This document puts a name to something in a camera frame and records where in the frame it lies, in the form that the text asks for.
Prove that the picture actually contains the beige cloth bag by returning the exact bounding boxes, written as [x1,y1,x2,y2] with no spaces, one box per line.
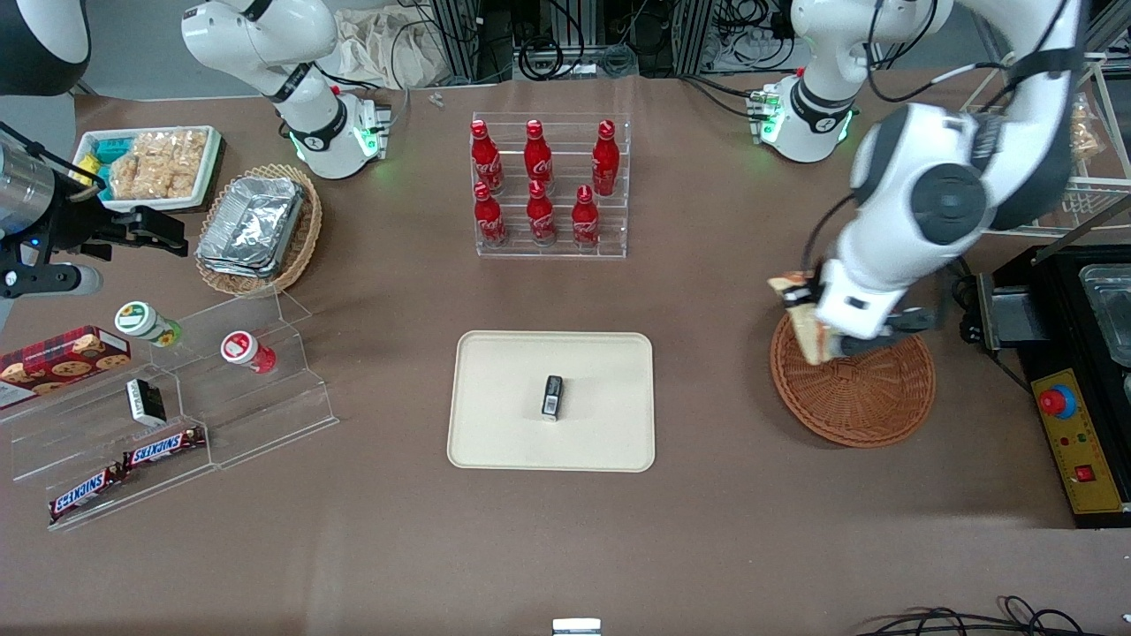
[334,7,462,90]

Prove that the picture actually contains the brown round wicker basket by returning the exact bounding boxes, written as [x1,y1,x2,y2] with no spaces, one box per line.
[770,309,937,449]

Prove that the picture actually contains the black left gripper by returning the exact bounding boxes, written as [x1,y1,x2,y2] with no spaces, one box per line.
[783,258,843,357]

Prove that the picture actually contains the red lid yogurt cup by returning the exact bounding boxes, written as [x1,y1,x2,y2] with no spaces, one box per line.
[219,329,278,375]

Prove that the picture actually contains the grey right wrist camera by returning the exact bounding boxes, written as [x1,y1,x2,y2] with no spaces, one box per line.
[0,263,103,299]

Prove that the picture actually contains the aluminium foil container stack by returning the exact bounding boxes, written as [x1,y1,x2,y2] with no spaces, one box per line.
[195,175,307,280]

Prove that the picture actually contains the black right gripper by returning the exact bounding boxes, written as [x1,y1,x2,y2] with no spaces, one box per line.
[34,181,190,262]

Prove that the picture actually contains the clear acrylic stepped stand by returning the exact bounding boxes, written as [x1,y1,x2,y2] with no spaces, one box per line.
[0,284,340,534]

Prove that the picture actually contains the yellow control panel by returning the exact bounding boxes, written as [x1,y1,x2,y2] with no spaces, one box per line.
[1031,367,1128,516]

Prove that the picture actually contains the black floor cables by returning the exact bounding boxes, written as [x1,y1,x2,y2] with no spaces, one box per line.
[855,595,1131,636]

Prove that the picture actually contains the steel pan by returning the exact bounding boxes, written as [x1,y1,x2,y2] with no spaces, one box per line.
[1078,264,1131,368]

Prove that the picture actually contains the black heating appliance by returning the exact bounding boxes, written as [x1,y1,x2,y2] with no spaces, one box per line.
[988,208,1131,530]

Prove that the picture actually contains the coiled black cable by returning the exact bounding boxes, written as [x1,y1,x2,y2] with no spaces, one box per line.
[516,35,568,82]

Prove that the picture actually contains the red cookie box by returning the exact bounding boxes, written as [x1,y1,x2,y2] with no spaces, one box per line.
[0,325,133,411]

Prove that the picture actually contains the Snickers chocolate bar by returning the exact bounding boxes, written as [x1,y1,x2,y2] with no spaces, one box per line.
[120,426,208,471]
[47,463,127,525]

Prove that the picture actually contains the beige plastic tray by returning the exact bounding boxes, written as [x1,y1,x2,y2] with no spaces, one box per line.
[446,330,657,473]

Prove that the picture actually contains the clear bag of rice crackers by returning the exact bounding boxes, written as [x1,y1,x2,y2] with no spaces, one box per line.
[107,129,209,201]

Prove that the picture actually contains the clear acrylic bottle rack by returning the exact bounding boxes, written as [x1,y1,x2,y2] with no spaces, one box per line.
[471,112,633,260]

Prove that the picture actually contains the red cola bottle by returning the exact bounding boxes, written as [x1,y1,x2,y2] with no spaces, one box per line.
[571,185,603,251]
[469,119,505,196]
[526,179,558,247]
[473,181,510,249]
[591,119,621,198]
[523,118,555,197]

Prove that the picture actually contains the triangular sandwich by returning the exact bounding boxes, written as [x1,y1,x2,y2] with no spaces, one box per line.
[767,272,838,366]

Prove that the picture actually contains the bagged bread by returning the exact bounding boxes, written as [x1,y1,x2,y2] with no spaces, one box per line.
[1069,92,1103,162]

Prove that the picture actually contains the light oval wicker basket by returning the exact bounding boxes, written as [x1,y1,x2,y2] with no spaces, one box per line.
[194,163,324,298]

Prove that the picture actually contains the black and white small box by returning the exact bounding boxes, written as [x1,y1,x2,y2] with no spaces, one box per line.
[125,377,168,428]

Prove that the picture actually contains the white rectangular snack tray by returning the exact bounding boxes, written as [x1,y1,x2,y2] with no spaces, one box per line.
[72,125,223,215]

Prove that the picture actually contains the green lid yogurt cup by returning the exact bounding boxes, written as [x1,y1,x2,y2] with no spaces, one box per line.
[115,301,184,349]

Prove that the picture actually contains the grey metal plate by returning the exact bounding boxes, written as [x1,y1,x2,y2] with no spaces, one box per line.
[975,269,1051,352]

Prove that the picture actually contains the black appliance cable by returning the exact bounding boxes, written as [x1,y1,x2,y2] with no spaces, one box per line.
[938,256,1033,390]

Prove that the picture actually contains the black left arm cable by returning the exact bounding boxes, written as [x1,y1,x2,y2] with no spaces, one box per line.
[800,0,1089,275]

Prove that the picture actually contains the white wire rack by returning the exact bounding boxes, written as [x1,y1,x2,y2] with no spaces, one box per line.
[959,51,1131,239]

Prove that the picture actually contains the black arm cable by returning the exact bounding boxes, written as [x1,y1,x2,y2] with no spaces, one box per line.
[0,122,109,193]
[800,0,1089,275]

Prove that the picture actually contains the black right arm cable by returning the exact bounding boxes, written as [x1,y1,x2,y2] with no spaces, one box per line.
[0,122,109,193]

